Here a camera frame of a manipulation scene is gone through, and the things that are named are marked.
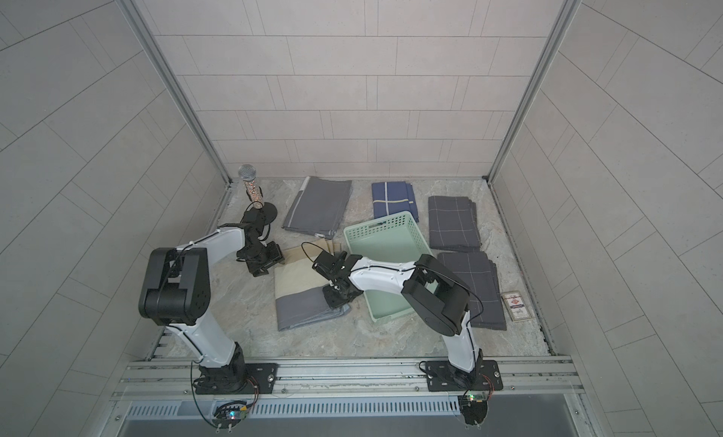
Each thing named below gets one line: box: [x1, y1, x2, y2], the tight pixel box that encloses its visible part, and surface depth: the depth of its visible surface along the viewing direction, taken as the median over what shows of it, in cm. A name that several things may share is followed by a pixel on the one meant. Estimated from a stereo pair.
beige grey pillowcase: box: [273, 238, 353, 332], surface depth 85 cm
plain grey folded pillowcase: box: [281, 176, 354, 241], surface depth 106 cm
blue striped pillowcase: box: [371, 180, 419, 224], surface depth 111 cm
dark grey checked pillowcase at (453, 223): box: [428, 195, 482, 252], surface depth 104 cm
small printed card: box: [500, 290, 535, 323], surface depth 84 cm
